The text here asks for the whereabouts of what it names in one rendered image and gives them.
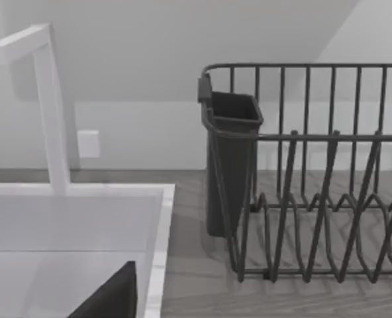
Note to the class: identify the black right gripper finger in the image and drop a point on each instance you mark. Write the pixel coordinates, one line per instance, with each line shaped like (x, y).
(115, 295)

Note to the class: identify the white sink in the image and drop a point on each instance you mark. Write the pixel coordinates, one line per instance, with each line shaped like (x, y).
(67, 225)

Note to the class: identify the dark grey cutlery holder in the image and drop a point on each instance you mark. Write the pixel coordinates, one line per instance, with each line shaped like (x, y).
(230, 159)

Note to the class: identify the tall white tap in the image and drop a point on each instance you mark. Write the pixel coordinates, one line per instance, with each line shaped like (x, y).
(48, 109)

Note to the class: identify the white wall plate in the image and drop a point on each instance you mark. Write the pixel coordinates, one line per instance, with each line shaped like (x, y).
(88, 143)

